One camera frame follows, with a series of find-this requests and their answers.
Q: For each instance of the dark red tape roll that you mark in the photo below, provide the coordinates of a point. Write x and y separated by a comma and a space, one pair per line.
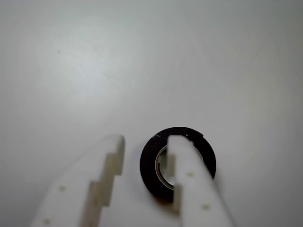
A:
149, 163

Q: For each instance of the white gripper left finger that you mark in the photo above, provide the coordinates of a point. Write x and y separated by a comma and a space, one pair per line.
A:
73, 194

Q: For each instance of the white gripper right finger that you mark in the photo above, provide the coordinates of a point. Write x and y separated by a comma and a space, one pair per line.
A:
196, 189

